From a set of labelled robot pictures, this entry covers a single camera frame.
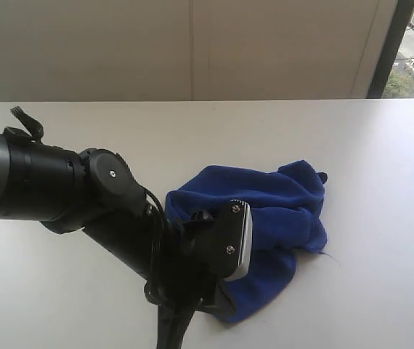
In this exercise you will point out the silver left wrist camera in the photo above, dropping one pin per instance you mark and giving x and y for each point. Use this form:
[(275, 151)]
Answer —
[(229, 241)]

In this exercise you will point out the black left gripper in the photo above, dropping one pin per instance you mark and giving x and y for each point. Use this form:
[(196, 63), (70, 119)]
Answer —
[(189, 276)]

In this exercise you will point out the blue microfiber towel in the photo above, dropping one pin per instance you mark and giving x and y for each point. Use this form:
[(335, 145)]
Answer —
[(285, 208)]

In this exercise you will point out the dark window frame post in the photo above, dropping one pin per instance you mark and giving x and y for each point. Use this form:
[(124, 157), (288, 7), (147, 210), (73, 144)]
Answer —
[(395, 33)]

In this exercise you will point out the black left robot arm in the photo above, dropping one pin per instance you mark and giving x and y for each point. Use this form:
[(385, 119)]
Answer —
[(95, 191)]

